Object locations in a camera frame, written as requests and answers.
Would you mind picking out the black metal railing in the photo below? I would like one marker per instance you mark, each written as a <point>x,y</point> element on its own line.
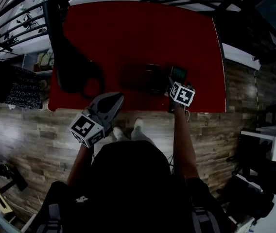
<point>14,21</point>

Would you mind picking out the person's left white shoe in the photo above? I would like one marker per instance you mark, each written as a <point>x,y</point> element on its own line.
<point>119,133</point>

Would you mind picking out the person's white shoe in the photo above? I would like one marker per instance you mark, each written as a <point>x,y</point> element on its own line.
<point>119,133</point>
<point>138,124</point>

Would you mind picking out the small green-white box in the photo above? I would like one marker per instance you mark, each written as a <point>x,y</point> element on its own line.
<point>178,73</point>

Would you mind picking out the person's left forearm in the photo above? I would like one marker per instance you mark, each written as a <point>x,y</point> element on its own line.
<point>82,161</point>

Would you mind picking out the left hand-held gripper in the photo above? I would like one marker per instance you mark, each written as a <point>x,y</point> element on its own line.
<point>85,127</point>

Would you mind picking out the person's black shirt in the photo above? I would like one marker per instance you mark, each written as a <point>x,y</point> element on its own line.
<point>128,190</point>

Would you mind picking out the red table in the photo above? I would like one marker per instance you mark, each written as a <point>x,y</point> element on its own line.
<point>140,38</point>

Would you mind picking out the black desk lamp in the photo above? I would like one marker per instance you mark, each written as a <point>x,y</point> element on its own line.
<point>65,57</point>

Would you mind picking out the person's right forearm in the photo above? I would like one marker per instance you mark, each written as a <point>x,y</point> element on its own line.
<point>184,142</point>

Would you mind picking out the person's right white shoe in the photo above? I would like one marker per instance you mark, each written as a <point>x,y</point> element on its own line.
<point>138,124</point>

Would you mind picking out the white storage bin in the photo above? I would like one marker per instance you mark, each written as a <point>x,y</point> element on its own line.
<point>39,62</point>

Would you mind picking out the black swivel chair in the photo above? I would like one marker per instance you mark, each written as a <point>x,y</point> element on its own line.
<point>257,178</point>

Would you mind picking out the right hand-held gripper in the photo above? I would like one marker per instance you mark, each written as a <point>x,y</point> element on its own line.
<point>183,94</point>

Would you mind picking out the person's light trousers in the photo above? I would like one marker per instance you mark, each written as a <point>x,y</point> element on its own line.
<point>140,136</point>

